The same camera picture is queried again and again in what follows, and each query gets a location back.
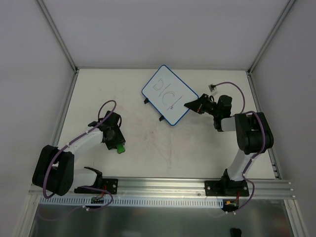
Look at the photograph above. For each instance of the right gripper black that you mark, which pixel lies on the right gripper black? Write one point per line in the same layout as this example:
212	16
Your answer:
202	105

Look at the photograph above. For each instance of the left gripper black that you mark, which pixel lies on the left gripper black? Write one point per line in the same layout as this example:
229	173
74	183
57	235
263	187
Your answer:
116	144

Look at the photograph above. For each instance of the green bone-shaped eraser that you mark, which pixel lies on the green bone-shaped eraser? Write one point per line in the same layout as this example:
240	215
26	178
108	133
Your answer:
120	148

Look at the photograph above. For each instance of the blue framed whiteboard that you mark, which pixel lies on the blue framed whiteboard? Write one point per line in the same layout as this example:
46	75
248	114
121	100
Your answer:
168	93

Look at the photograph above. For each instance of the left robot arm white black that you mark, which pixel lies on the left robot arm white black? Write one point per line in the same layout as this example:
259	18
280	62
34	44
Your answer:
55	170

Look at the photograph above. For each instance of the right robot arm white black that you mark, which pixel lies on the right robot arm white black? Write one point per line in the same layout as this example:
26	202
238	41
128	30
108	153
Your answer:
253	135

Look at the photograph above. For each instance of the black object bottom edge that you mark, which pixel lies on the black object bottom edge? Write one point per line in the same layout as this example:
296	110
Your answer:
235	232

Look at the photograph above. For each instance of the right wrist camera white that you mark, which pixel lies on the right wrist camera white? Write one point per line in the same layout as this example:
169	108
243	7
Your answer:
213	89

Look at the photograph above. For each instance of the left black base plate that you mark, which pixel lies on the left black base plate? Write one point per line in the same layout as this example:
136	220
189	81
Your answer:
110	185

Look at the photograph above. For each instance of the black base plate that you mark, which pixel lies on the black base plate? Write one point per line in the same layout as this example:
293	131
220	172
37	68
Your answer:
229	189
110	185

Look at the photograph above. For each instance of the aluminium mounting rail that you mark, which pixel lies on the aluminium mounting rail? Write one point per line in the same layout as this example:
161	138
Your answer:
189	188

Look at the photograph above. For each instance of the right aluminium frame post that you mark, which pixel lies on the right aluminium frame post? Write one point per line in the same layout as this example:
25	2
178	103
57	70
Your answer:
272	33

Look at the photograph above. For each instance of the aluminium frame post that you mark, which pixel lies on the aluminium frame post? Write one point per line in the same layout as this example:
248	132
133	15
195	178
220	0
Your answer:
56	33
272	33

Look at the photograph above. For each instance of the white slotted cable duct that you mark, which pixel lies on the white slotted cable duct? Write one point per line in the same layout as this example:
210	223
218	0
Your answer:
136	201

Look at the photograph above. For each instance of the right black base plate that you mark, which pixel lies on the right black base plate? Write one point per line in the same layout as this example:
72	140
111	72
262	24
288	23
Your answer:
229	189

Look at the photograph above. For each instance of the left aluminium frame post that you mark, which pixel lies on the left aluminium frame post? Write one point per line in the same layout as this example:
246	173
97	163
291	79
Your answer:
56	33

